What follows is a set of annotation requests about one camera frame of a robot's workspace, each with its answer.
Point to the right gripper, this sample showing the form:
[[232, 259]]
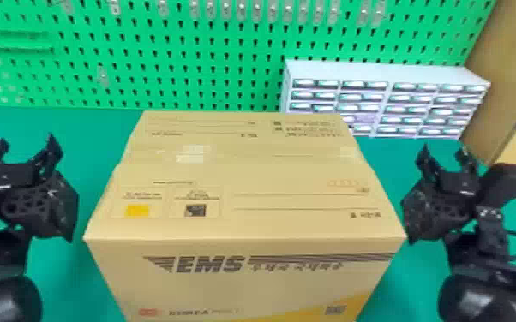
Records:
[[438, 209]]

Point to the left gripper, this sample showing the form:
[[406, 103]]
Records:
[[37, 204]]

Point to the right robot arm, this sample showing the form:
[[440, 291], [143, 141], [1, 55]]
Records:
[[487, 288]]

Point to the cardboard box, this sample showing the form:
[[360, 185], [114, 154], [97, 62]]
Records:
[[244, 216]]

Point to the white drawer cabinet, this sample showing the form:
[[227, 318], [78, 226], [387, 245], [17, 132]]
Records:
[[388, 101]]

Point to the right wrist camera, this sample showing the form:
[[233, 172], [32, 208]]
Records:
[[505, 184]]

